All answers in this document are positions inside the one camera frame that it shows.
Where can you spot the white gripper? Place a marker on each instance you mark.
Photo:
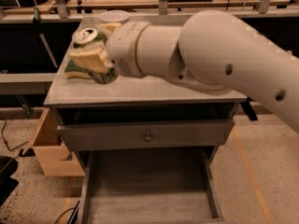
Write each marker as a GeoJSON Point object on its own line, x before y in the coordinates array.
{"type": "Point", "coordinates": [122, 48]}

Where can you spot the green soda can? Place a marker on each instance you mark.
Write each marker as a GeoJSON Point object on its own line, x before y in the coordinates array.
{"type": "Point", "coordinates": [89, 39]}

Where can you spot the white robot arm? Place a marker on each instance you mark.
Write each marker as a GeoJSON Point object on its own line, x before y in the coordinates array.
{"type": "Point", "coordinates": [211, 52]}

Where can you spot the grey top drawer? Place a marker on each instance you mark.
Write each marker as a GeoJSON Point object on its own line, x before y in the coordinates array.
{"type": "Point", "coordinates": [131, 135]}

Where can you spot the grey open middle drawer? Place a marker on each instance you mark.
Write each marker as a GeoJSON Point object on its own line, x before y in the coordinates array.
{"type": "Point", "coordinates": [149, 186]}

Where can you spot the white ceramic bowl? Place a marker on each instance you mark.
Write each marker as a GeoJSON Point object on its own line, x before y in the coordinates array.
{"type": "Point", "coordinates": [114, 16]}

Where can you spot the green yellow sponge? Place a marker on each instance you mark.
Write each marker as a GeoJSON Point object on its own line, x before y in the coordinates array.
{"type": "Point", "coordinates": [73, 71]}

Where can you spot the wooden box on floor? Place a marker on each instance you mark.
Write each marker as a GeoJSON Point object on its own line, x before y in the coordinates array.
{"type": "Point", "coordinates": [51, 152]}

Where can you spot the black object at left edge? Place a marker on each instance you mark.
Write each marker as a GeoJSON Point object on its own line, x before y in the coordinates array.
{"type": "Point", "coordinates": [8, 166]}

